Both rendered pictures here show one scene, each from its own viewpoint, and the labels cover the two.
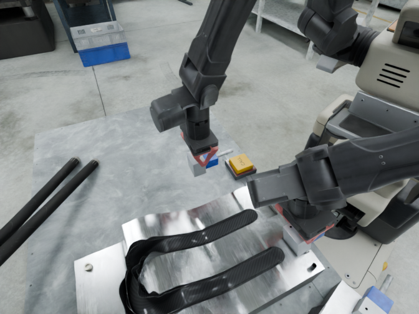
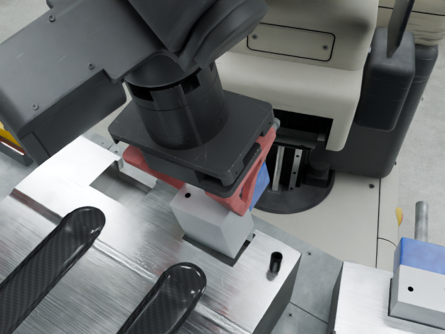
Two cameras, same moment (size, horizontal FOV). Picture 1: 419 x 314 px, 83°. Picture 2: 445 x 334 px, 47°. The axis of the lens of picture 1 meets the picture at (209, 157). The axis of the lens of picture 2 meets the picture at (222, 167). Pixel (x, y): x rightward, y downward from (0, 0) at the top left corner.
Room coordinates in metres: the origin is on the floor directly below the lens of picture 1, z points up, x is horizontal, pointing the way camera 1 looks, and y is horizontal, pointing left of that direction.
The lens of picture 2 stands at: (0.02, -0.06, 1.27)
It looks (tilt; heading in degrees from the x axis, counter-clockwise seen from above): 49 degrees down; 326
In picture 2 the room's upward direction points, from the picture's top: 1 degrees clockwise
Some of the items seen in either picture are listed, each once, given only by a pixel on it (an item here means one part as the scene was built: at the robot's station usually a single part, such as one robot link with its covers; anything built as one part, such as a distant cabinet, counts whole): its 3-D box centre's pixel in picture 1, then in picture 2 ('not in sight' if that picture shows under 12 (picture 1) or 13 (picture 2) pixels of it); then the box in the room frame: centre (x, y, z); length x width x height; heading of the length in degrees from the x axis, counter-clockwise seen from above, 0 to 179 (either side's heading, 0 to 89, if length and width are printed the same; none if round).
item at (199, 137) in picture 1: (197, 126); not in sight; (0.44, 0.03, 1.06); 0.10 x 0.07 x 0.07; 25
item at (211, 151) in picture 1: (201, 150); not in sight; (0.43, 0.02, 0.99); 0.07 x 0.07 x 0.09; 25
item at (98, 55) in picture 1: (103, 48); not in sight; (3.20, 1.41, 0.11); 0.61 x 0.41 x 0.22; 115
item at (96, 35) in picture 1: (98, 35); not in sight; (3.20, 1.41, 0.28); 0.61 x 0.41 x 0.15; 115
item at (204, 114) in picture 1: (194, 106); not in sight; (0.44, 0.03, 1.12); 0.07 x 0.06 x 0.07; 121
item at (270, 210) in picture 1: (267, 210); (128, 193); (0.32, -0.15, 0.87); 0.05 x 0.05 x 0.04; 25
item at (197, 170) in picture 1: (212, 157); not in sight; (0.46, -0.01, 0.93); 0.13 x 0.05 x 0.05; 114
